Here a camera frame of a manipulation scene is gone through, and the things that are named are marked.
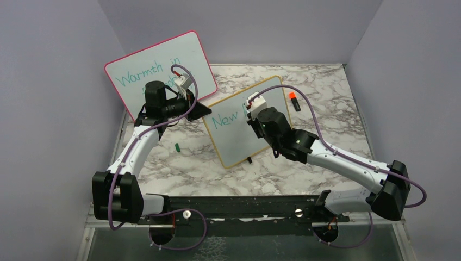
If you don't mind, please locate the pink framed whiteboard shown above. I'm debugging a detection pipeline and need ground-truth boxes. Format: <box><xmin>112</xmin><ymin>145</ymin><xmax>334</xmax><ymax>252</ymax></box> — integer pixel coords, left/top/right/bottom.
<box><xmin>104</xmin><ymin>30</ymin><xmax>218</xmax><ymax>119</ymax></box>

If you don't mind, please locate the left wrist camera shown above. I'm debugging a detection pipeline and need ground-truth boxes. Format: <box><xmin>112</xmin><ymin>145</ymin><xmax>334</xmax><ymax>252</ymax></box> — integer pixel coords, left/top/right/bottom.
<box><xmin>173</xmin><ymin>74</ymin><xmax>192</xmax><ymax>97</ymax></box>

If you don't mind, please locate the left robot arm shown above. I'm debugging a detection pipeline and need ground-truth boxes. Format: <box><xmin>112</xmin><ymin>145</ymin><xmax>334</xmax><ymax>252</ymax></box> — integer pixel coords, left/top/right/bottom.
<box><xmin>91</xmin><ymin>79</ymin><xmax>211</xmax><ymax>230</ymax></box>

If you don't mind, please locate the orange black highlighter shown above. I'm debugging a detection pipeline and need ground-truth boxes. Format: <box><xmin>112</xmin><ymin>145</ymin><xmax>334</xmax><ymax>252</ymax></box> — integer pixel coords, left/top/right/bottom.
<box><xmin>289</xmin><ymin>92</ymin><xmax>301</xmax><ymax>112</ymax></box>

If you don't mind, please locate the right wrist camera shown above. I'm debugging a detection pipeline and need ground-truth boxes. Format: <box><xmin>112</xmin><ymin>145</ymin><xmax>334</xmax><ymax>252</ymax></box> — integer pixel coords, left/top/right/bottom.
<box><xmin>244</xmin><ymin>92</ymin><xmax>267</xmax><ymax>120</ymax></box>

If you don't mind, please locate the yellow framed whiteboard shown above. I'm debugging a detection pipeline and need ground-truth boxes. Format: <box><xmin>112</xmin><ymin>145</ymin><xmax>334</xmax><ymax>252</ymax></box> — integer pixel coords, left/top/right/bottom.
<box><xmin>203</xmin><ymin>76</ymin><xmax>282</xmax><ymax>169</ymax></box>

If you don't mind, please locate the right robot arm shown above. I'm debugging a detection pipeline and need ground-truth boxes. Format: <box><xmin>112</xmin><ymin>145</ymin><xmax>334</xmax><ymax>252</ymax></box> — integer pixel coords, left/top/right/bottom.
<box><xmin>247</xmin><ymin>107</ymin><xmax>410</xmax><ymax>221</ymax></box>

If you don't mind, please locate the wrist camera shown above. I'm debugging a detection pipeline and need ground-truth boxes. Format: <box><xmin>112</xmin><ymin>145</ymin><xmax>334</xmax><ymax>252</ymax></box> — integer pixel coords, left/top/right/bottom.
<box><xmin>173</xmin><ymin>74</ymin><xmax>192</xmax><ymax>97</ymax></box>
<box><xmin>244</xmin><ymin>92</ymin><xmax>267</xmax><ymax>120</ymax></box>

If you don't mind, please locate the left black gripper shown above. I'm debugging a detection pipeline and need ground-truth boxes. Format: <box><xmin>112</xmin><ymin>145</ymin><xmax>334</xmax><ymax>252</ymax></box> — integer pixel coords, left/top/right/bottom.
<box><xmin>162</xmin><ymin>89</ymin><xmax>212</xmax><ymax>122</ymax></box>

